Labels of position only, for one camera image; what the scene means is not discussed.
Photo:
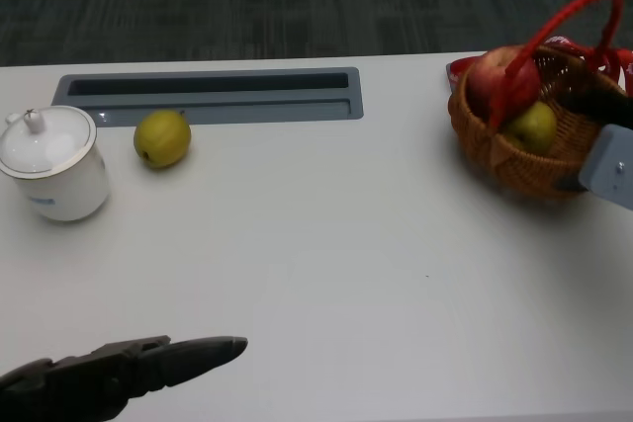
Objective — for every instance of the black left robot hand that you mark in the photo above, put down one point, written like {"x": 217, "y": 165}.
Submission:
{"x": 74, "y": 377}

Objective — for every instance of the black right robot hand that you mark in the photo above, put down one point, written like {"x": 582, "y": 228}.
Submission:
{"x": 608, "y": 106}

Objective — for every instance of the red apple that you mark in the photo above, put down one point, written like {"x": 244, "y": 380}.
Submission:
{"x": 484, "y": 86}

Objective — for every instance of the yellow-green pear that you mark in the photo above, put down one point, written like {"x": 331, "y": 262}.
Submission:
{"x": 536, "y": 125}
{"x": 163, "y": 140}

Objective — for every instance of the red printed ribbon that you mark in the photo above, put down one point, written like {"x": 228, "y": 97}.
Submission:
{"x": 457, "y": 68}

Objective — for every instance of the white ceramic cup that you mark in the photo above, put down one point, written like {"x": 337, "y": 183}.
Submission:
{"x": 69, "y": 197}

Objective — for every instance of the white ceramic cup lid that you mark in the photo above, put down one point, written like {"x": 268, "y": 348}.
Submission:
{"x": 47, "y": 145}

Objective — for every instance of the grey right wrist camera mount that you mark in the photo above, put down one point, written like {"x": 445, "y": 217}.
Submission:
{"x": 613, "y": 170}

